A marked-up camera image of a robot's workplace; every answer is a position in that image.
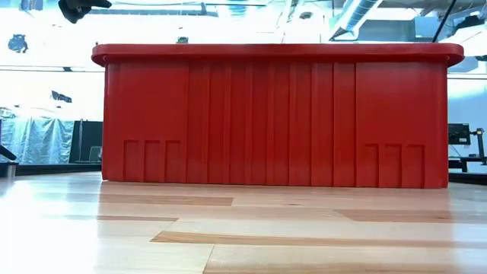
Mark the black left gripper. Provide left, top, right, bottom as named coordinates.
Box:
left=57, top=0, right=113, bottom=24

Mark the red plastic bin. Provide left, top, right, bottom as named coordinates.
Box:
left=91, top=42, right=466, bottom=190

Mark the black cabinet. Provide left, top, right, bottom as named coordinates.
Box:
left=69, top=120, right=103, bottom=164

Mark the translucent plastic sheet cover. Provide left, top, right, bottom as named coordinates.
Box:
left=0, top=116, right=75, bottom=165

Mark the black chair part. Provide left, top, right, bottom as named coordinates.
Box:
left=0, top=144, right=19, bottom=162

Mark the small black monitor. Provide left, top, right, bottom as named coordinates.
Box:
left=447, top=122, right=472, bottom=146

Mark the black monitor stand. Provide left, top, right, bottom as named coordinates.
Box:
left=470, top=127, right=486, bottom=158

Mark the silver ceiling duct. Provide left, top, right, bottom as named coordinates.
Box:
left=329, top=0, right=384, bottom=41

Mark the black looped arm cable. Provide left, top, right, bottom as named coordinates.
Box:
left=431, top=0, right=458, bottom=43

